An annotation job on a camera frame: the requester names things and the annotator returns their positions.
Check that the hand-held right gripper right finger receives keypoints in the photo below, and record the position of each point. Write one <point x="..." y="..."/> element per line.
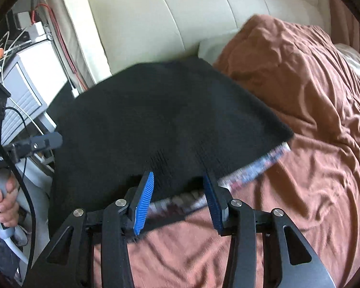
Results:
<point x="212" y="204"/>

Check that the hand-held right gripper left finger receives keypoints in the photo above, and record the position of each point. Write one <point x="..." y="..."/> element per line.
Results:
<point x="144" y="201"/>

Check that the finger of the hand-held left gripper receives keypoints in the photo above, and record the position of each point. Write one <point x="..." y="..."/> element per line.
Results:
<point x="45" y="141"/>

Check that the black pants with patterned trim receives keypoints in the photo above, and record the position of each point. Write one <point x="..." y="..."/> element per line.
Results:
<point x="168" y="111"/>

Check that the person's left hand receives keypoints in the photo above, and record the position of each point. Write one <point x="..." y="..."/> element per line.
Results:
<point x="12" y="207"/>

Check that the white louvred cabinet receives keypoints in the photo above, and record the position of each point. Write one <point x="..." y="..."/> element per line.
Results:
<point x="33" y="81"/>

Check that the person's left leg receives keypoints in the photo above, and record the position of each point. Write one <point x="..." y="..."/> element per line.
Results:
<point x="0" y="255"/>

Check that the white power box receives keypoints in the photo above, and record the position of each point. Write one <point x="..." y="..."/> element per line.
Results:
<point x="37" y="31"/>

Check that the cream padded side panel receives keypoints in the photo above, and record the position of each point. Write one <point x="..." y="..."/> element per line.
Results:
<point x="78" y="36"/>

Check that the brown duvet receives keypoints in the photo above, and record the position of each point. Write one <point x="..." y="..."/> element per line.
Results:
<point x="303" y="96"/>

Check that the cream padded headboard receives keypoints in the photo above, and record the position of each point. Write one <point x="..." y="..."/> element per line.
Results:
<point x="183" y="12"/>

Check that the grey pillow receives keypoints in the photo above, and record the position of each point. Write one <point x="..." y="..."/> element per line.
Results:
<point x="357" y="60"/>

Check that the pink curtain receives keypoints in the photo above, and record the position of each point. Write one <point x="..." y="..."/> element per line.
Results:
<point x="348" y="21"/>

